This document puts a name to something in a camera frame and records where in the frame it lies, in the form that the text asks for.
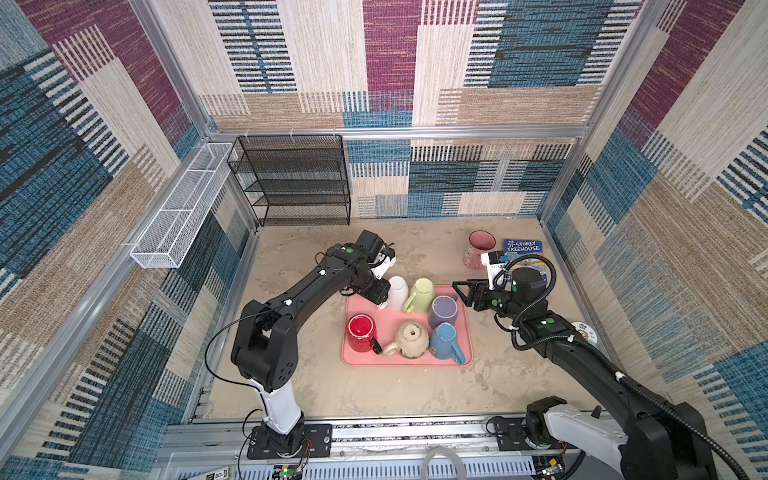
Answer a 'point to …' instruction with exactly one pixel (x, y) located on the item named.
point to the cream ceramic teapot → (412, 341)
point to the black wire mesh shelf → (294, 177)
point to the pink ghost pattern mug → (480, 241)
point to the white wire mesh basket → (165, 243)
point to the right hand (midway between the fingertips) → (460, 287)
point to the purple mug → (444, 309)
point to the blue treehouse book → (518, 247)
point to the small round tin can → (586, 330)
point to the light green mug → (422, 297)
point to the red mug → (361, 329)
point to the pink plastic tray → (388, 322)
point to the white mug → (398, 295)
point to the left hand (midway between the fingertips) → (381, 289)
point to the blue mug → (442, 343)
